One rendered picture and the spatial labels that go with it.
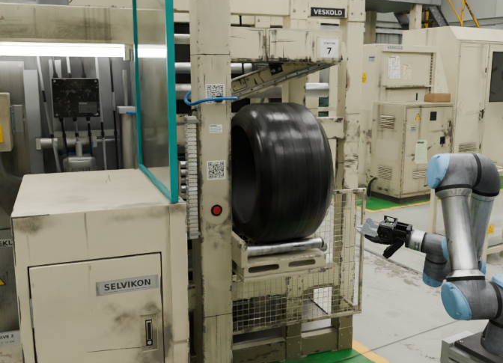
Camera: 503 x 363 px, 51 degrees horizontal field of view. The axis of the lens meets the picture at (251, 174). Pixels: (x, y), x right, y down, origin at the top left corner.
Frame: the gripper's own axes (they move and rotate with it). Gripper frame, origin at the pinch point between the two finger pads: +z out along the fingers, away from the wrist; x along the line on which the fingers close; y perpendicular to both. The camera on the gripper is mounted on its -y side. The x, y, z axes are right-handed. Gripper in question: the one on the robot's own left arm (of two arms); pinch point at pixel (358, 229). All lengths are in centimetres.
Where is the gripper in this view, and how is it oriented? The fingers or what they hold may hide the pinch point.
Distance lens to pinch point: 208.6
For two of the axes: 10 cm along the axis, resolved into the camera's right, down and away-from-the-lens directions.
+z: -8.7, -2.1, 4.5
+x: -4.9, 4.8, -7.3
